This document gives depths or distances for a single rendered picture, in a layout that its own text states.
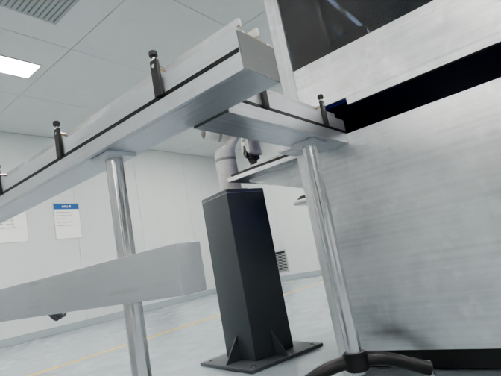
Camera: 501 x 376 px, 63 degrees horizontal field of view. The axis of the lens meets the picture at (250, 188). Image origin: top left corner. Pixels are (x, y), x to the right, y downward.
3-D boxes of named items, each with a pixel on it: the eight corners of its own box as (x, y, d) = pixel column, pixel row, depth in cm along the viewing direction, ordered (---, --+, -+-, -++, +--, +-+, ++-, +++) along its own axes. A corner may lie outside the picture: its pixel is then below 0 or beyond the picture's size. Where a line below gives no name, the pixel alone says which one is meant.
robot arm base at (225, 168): (208, 198, 227) (203, 166, 230) (235, 197, 239) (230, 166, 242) (227, 190, 212) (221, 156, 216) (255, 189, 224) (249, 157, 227)
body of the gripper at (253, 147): (247, 130, 194) (251, 153, 192) (260, 133, 202) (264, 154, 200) (235, 135, 199) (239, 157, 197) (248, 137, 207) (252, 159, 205)
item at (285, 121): (317, 154, 162) (309, 117, 165) (352, 142, 153) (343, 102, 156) (189, 130, 109) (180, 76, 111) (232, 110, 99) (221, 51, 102)
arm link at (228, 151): (212, 165, 231) (205, 125, 236) (241, 163, 240) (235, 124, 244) (219, 159, 221) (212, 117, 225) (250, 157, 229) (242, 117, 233)
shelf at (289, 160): (379, 163, 219) (379, 160, 220) (314, 151, 165) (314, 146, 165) (304, 186, 248) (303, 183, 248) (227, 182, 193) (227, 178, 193)
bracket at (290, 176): (318, 188, 176) (312, 159, 178) (315, 188, 174) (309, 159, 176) (257, 206, 196) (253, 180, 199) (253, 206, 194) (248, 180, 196)
